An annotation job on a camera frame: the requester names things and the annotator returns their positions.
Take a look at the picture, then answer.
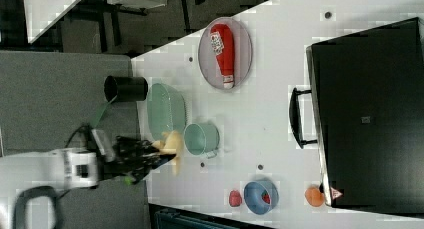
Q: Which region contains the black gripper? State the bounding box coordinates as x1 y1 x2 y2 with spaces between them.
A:
99 136 176 185

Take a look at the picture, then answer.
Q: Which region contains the yellow plush banana bunch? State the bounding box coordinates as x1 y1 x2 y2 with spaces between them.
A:
152 130 184 176

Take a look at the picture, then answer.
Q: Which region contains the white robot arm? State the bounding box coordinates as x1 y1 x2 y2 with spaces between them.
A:
1 137 177 229

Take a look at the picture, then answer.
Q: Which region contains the green mug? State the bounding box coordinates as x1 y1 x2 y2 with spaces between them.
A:
184 123 220 159

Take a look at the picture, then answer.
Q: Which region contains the green marker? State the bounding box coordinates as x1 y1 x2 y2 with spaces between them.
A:
124 176 132 185

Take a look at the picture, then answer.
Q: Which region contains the green spatula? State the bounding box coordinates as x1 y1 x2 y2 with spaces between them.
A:
90 97 116 128

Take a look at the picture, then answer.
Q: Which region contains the tall black cup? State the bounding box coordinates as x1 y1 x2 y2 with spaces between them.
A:
104 76 148 102

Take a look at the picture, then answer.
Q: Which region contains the red strawberry toy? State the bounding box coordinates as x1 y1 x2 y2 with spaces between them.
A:
229 190 242 207

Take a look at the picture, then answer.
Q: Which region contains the blue bowl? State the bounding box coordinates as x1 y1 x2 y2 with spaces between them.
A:
243 179 279 215

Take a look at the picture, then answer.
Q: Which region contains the red toy in bowl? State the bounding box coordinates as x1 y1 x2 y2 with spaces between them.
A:
262 193 270 204

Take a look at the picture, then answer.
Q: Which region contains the red ketchup bottle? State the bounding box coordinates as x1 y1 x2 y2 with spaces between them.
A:
209 24 235 89

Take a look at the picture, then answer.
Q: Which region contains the grey round plate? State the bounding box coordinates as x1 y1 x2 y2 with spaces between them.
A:
198 17 252 90

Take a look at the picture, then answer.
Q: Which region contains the orange fruit toy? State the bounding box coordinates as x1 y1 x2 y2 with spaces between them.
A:
304 187 325 207

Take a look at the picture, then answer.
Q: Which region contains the black toaster oven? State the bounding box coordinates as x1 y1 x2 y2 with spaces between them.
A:
305 18 424 218

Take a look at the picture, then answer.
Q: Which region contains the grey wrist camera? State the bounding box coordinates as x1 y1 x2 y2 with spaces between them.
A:
91 129 116 162

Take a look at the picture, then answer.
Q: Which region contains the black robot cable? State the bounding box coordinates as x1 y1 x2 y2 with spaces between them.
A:
64 123 93 150

